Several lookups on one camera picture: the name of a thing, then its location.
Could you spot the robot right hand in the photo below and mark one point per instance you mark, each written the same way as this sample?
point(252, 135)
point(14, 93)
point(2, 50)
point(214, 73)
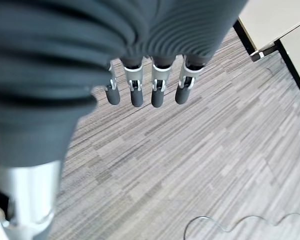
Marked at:
point(65, 62)

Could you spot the white partition panel black trim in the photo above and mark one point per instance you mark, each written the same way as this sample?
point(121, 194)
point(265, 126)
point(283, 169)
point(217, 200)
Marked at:
point(275, 27)

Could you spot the white partition foot bracket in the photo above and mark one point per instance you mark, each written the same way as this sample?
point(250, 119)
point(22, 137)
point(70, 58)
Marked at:
point(258, 54)

